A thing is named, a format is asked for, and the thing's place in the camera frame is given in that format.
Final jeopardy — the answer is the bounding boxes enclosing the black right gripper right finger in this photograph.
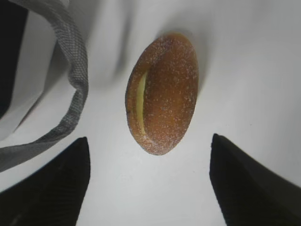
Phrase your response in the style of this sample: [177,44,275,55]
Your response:
[209,134,301,226]

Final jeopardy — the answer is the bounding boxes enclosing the navy and white lunch bag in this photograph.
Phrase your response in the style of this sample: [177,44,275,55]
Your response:
[0,0,88,171]

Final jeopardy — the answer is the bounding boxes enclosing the brown bread roll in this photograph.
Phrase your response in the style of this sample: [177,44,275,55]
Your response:
[125,33,199,155]

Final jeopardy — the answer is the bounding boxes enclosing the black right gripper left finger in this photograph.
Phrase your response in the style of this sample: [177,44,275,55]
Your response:
[0,137,90,226]

